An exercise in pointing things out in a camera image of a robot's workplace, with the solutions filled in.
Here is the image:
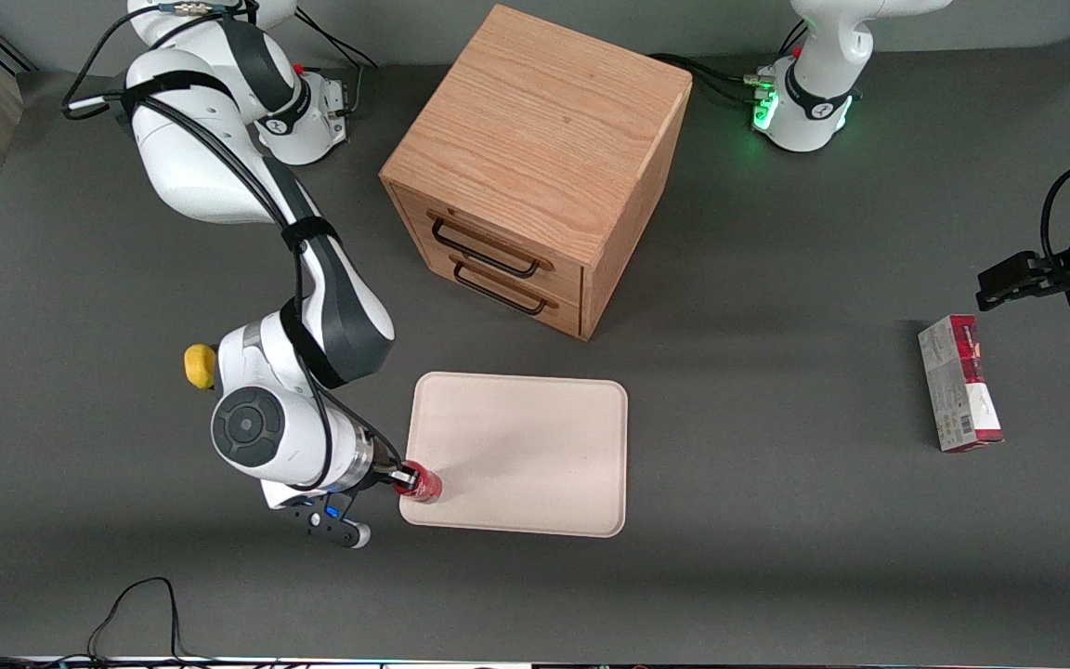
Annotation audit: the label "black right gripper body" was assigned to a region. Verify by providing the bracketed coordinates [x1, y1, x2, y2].
[362, 455, 403, 495]

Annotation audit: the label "red coke bottle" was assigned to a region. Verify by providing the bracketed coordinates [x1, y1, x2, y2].
[400, 461, 444, 505]

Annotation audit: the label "beige rectangular plastic tray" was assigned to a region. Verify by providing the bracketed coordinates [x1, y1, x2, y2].
[399, 372, 629, 539]

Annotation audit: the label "grey and red carton box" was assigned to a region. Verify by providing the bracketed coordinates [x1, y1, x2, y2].
[918, 314, 1005, 453]

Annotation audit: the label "yellow lemon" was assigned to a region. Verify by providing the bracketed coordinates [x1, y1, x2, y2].
[184, 344, 218, 390]

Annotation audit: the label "oak wooden drawer cabinet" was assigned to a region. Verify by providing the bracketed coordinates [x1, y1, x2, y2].
[379, 4, 694, 342]

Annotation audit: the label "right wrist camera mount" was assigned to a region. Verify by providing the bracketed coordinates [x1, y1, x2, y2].
[291, 496, 372, 550]

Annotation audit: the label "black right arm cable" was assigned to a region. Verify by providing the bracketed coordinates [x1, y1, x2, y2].
[61, 5, 406, 489]

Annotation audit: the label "short black drawer handle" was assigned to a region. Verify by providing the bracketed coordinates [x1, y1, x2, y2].
[452, 261, 548, 317]

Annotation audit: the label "long black drawer handle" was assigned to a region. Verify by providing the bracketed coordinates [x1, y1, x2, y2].
[430, 216, 542, 280]

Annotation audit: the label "thin black looped cable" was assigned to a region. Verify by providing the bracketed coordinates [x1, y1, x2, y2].
[87, 577, 186, 662]

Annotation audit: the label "black left base cables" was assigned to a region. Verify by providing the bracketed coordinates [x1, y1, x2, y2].
[651, 19, 810, 105]

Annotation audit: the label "black base cables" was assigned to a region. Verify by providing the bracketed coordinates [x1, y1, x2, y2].
[651, 19, 810, 105]
[294, 7, 384, 117]

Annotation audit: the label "black right base cables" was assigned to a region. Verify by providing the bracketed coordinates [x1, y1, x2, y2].
[294, 7, 384, 117]

